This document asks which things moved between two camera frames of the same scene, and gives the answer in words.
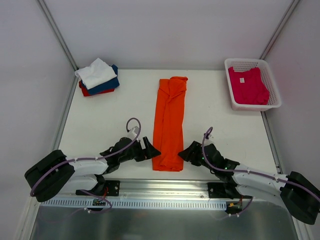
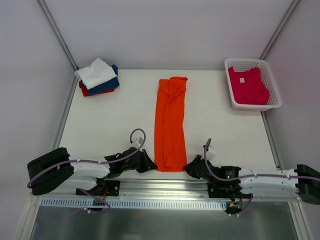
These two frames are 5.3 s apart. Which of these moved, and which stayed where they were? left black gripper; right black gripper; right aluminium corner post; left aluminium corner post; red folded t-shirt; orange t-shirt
Moved: right black gripper; left black gripper
Stayed: left aluminium corner post; right aluminium corner post; red folded t-shirt; orange t-shirt
